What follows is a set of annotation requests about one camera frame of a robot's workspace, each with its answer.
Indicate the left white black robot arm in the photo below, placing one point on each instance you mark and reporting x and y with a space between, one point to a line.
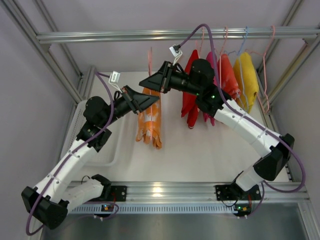
50 201

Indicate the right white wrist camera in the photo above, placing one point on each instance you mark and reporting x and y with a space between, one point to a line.
176 52

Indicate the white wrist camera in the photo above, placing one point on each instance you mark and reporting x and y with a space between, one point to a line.
176 52
114 80

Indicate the pink hanger with red trousers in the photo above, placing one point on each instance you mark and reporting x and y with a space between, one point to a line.
199 45

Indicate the pink hanger with coral trousers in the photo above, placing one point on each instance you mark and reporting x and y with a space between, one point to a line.
221 53

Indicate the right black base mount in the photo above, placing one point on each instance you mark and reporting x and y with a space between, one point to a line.
225 192

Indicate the orange white patterned trousers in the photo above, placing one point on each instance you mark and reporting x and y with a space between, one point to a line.
143 132

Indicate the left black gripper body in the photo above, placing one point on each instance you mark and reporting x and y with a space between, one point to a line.
130 100

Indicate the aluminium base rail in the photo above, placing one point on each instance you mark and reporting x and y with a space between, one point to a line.
195 192

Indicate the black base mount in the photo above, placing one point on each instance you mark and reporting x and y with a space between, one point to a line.
117 193
225 192

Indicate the aluminium hanging rail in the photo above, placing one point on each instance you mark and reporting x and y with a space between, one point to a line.
278 32

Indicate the pink wire hanger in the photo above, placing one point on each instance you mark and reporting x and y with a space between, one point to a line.
150 52
266 108

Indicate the yellow trousers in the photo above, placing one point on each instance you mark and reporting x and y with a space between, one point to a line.
246 77

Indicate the white plastic basket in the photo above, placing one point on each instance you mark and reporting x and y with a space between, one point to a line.
109 154

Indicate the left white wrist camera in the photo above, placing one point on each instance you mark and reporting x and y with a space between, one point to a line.
114 80

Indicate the grey slotted cable duct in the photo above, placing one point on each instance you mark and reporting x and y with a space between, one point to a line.
155 208

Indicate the red trousers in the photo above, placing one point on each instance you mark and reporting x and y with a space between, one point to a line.
189 106

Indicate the coral white patterned trousers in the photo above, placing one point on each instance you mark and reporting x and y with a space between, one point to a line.
229 81

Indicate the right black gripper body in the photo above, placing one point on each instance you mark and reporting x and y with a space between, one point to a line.
166 78

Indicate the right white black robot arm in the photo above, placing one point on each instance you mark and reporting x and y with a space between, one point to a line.
272 147

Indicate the magenta trousers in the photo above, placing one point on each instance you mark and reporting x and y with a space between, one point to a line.
210 59

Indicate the empty pink wire hanger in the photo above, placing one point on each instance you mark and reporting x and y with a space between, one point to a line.
266 108

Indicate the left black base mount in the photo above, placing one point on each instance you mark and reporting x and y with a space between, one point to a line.
117 193

